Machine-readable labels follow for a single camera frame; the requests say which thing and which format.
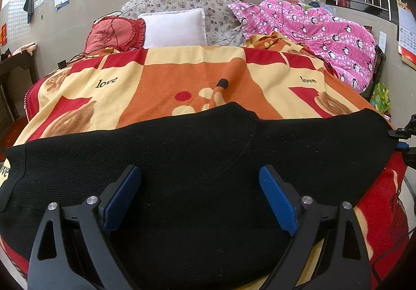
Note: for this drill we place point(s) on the white pillow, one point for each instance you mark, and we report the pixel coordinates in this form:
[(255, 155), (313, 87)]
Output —
[(175, 28)]

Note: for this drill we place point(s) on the pink penguin print quilt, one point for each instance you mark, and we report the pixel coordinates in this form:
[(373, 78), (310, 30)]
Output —
[(325, 36)]

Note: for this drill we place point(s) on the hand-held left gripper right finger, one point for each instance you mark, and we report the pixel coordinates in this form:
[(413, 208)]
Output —
[(279, 202)]

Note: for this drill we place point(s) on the wall calendar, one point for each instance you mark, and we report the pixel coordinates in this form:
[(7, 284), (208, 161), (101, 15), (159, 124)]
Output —
[(407, 33)]

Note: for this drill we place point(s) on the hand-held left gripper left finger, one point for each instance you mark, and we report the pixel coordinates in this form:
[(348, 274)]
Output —
[(120, 202)]

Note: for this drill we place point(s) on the green patterned bag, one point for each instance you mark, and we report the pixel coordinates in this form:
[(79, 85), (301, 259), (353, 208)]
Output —
[(380, 96)]

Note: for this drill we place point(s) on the dark wooden table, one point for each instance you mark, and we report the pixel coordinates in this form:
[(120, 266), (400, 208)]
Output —
[(16, 66)]

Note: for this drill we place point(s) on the beige cloth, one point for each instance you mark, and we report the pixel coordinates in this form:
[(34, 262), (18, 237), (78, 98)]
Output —
[(24, 49)]

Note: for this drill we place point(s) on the black charger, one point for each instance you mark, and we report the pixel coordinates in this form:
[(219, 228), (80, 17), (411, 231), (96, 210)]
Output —
[(62, 64)]

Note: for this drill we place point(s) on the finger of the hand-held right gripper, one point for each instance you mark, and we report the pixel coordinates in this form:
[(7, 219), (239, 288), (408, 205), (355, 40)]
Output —
[(403, 134), (410, 158)]

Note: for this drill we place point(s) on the red ruffled pillow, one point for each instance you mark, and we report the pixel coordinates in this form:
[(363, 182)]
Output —
[(110, 33)]

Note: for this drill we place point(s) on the white paper wall note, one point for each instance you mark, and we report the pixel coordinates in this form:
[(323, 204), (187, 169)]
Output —
[(382, 41)]

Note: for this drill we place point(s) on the dark hanging cloth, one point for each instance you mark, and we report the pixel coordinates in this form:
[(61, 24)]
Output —
[(29, 4)]

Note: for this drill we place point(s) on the red orange printed blanket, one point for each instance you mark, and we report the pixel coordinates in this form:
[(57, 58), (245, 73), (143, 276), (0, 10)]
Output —
[(156, 88)]

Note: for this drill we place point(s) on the black knit sweater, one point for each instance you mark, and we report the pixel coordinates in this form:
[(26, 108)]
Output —
[(195, 163)]

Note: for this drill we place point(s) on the red paper wall sign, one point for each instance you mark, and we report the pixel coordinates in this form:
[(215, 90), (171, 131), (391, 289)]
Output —
[(3, 35)]

